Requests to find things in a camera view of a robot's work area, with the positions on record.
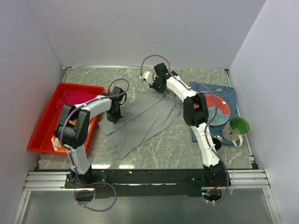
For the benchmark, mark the crimson red garment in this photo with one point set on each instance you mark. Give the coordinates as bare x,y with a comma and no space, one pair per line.
73,97

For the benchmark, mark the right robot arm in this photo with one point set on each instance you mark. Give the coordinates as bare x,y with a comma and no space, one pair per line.
195,113

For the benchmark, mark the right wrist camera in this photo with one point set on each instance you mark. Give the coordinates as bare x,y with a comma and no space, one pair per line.
146,75

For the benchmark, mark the small black cup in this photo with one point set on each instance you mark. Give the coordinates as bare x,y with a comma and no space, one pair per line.
217,144

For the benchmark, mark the silver spoon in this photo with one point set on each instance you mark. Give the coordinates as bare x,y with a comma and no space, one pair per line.
218,137

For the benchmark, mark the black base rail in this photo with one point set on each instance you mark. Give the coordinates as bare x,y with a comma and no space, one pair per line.
149,182

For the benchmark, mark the aluminium frame rail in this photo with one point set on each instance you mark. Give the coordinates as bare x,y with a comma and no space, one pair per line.
55,181

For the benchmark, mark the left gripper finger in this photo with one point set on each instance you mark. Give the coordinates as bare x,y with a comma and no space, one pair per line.
111,117
117,115

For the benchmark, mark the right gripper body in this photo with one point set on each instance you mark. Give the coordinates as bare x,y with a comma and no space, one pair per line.
156,85

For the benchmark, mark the silver fork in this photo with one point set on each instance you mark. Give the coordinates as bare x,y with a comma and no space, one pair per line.
216,90

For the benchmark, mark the blue placemat cloth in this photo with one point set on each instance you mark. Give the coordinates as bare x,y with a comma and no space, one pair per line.
228,95

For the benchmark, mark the grey t-shirt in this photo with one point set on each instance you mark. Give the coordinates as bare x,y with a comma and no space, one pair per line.
141,120

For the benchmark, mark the red blue decorated plate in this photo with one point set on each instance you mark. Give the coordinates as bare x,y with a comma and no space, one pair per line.
223,112

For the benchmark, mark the green inside floral mug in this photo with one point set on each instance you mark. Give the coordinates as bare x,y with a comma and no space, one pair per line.
234,131

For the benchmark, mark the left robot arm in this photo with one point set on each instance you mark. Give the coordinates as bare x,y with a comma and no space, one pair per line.
73,124

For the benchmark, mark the orange white patterned cloth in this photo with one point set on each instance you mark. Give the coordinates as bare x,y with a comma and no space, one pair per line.
58,148

